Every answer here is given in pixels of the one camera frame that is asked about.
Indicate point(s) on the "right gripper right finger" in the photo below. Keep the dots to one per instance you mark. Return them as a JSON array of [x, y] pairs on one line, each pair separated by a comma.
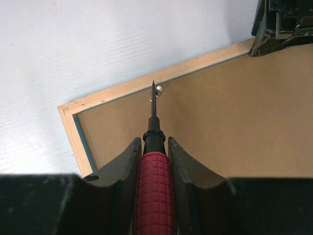
[[210, 204]]

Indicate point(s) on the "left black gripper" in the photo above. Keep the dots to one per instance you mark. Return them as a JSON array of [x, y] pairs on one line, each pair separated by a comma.
[[280, 24]]

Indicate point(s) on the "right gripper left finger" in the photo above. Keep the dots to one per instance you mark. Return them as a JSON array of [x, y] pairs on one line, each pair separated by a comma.
[[101, 203]]

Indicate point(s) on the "red handled screwdriver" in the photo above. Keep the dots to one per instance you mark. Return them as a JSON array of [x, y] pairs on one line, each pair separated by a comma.
[[154, 210]]

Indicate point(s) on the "blue wooden picture frame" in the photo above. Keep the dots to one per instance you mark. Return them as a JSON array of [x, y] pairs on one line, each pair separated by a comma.
[[69, 110]]

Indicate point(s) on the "brown fibreboard frame backing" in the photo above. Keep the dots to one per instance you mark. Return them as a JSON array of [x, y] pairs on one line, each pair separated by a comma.
[[247, 116]]

